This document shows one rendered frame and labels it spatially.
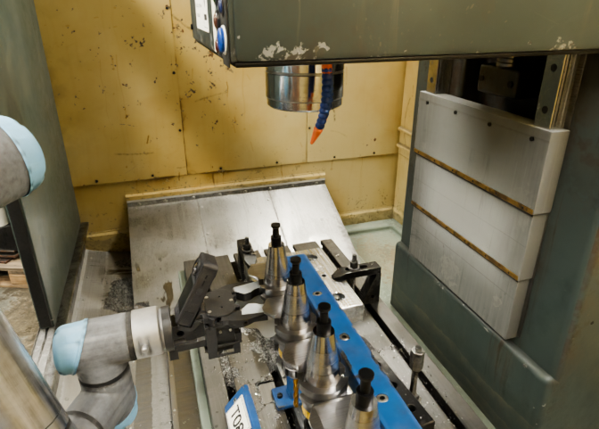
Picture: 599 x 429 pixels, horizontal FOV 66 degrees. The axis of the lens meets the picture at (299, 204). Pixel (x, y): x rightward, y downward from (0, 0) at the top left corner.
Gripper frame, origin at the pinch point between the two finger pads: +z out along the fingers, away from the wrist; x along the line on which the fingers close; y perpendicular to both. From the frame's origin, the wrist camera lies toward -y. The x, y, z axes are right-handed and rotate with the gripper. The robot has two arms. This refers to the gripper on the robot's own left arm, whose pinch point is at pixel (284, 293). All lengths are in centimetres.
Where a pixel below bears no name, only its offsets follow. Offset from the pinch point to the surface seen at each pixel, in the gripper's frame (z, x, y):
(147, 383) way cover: -28, -37, 47
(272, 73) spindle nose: 6.2, -26.7, -31.8
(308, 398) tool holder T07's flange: -3.7, 23.4, -1.4
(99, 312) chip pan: -44, -84, 54
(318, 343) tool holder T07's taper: -2.3, 22.9, -8.9
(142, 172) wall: -25, -129, 21
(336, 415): -1.7, 27.4, -2.2
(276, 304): -2.7, 5.1, -2.0
